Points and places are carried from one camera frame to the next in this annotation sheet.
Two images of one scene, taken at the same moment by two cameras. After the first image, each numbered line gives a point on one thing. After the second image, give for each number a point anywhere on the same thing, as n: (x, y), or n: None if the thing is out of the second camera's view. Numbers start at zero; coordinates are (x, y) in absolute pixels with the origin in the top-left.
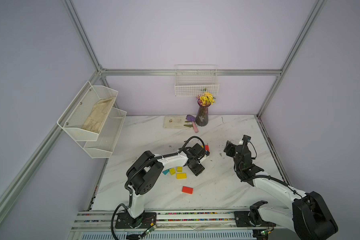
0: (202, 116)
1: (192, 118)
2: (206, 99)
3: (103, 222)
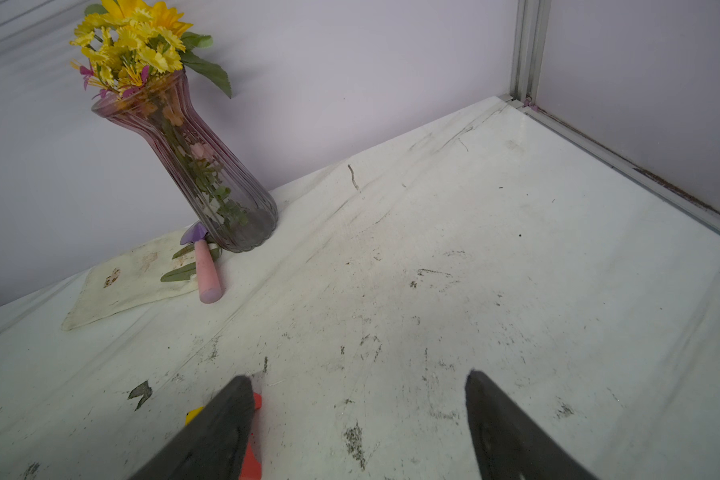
0: (158, 111)
1: (208, 277)
2: (128, 44)
3: None
